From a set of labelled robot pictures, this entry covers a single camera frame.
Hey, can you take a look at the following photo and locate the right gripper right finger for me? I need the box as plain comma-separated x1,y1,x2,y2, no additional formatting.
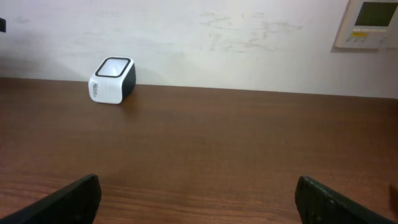
295,175,396,224

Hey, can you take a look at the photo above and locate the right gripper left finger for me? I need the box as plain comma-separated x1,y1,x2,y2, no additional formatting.
1,174,101,224

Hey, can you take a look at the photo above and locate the white barcode scanner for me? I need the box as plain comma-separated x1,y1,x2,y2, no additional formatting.
88,57,136,105

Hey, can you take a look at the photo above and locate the wall thermostat control panel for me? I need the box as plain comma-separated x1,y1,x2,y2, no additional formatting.
334,0,397,50

